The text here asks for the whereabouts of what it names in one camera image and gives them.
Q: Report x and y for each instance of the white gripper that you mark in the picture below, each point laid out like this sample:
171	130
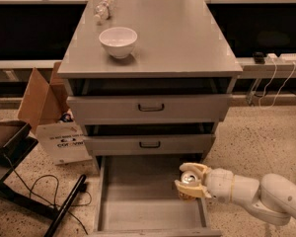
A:
219	184

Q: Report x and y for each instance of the orange drink can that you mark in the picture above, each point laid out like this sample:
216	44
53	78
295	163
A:
187	177

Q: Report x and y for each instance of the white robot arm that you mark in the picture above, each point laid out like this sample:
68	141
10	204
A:
272	199

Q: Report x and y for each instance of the grey middle drawer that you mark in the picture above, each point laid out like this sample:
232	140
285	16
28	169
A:
149	144

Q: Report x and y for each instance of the grey open bottom drawer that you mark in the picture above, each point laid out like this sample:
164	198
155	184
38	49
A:
137	197

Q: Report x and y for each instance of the grey top drawer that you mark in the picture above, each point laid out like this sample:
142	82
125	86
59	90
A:
149	109

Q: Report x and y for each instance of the grey drawer cabinet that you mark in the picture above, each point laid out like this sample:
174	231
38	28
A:
179	51

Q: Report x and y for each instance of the white power strip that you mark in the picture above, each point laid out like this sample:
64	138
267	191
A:
283	58

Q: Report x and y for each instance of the white ceramic bowl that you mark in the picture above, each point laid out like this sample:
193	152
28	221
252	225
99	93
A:
118	42

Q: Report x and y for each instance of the brown cardboard box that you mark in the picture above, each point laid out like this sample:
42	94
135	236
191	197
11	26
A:
44	108

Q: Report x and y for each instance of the clear plastic bottle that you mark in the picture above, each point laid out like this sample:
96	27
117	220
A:
103	10

